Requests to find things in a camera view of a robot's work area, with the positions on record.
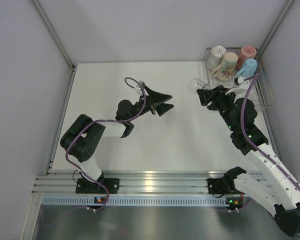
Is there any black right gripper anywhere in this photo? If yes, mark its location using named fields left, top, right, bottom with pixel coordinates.
left=198, top=85, right=238, bottom=132

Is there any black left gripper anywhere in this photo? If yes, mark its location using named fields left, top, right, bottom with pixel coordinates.
left=127, top=86, right=174, bottom=122

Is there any clear glass cup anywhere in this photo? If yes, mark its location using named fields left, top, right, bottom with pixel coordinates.
left=253, top=101, right=267, bottom=112
left=188, top=78, right=209, bottom=94

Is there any beige tall patterned mug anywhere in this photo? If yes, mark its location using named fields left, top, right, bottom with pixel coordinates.
left=211, top=52, right=239, bottom=82

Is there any white mug orange inside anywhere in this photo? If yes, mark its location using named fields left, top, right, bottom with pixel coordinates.
left=207, top=45, right=227, bottom=70

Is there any light blue white cup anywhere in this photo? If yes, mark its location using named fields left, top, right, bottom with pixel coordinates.
left=235, top=58, right=258, bottom=78

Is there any pink patterned mug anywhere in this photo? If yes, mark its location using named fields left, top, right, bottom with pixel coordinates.
left=236, top=45, right=257, bottom=70

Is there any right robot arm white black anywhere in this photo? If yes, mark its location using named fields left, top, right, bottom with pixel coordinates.
left=196, top=85, right=300, bottom=237

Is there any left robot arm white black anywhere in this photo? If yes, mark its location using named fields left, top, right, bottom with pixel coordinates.
left=60, top=84, right=174, bottom=193

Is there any metal wire dish rack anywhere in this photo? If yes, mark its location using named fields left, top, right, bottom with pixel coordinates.
left=204, top=47, right=275, bottom=111

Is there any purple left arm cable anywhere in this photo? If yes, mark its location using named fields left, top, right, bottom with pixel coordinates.
left=65, top=76, right=148, bottom=210

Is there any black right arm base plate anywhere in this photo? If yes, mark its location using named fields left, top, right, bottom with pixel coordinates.
left=207, top=177, right=240, bottom=198

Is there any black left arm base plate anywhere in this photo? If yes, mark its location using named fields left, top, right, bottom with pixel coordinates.
left=75, top=178, right=120, bottom=194

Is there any grey slotted cable duct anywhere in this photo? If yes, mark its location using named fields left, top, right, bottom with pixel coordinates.
left=41, top=195, right=229, bottom=207

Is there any aluminium mounting rail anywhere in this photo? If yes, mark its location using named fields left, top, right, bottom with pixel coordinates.
left=31, top=170, right=224, bottom=196

